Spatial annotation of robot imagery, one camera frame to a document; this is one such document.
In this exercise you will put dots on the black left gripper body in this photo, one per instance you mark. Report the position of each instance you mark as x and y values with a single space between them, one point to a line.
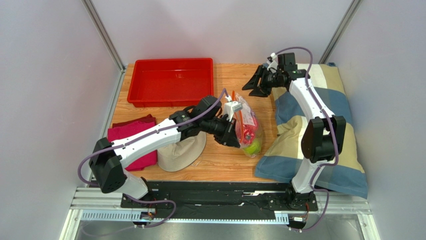
215 126

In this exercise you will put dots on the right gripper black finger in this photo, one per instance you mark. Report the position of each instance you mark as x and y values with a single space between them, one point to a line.
252 84
261 92

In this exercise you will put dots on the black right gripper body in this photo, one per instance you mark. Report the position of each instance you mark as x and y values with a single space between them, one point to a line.
263 81

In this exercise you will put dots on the clear zip top bag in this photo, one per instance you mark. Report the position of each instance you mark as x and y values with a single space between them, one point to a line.
246 116

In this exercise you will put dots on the red fake bell pepper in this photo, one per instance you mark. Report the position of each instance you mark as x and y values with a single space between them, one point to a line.
248 133

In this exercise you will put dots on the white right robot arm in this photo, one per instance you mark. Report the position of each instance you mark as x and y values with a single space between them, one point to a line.
323 138

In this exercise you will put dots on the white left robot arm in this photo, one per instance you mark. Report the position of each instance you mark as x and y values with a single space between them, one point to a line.
178 140

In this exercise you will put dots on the beige bucket hat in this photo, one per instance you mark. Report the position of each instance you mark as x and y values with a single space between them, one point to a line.
177 156

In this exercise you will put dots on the red plastic bin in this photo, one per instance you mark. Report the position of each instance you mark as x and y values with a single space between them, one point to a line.
173 82

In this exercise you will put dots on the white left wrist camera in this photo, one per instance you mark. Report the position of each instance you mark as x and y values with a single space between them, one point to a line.
230 108

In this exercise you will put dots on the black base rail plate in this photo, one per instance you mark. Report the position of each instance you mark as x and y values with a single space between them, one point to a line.
210 200

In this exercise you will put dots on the aluminium frame rail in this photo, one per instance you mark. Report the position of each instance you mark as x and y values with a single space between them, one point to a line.
95 215

